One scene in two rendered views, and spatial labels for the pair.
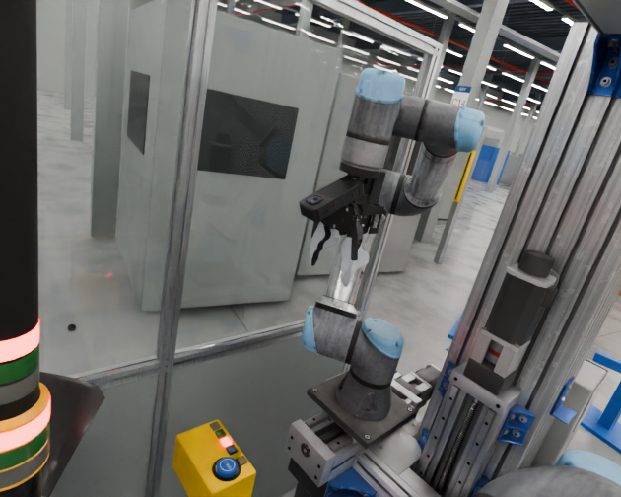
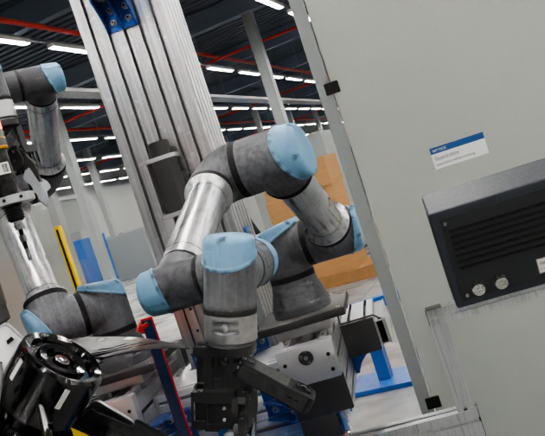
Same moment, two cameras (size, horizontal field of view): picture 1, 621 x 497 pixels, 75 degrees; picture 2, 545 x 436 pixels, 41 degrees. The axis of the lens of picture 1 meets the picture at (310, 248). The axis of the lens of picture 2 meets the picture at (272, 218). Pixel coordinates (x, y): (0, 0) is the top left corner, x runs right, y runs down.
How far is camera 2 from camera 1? 111 cm
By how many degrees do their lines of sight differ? 38
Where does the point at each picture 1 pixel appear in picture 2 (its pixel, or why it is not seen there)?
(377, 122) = not seen: outside the picture
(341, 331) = (65, 304)
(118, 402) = not seen: outside the picture
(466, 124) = (51, 71)
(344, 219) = (15, 159)
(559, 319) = not seen: hidden behind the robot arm
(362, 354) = (95, 307)
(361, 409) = (129, 356)
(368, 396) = not seen: hidden behind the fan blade
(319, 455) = (122, 400)
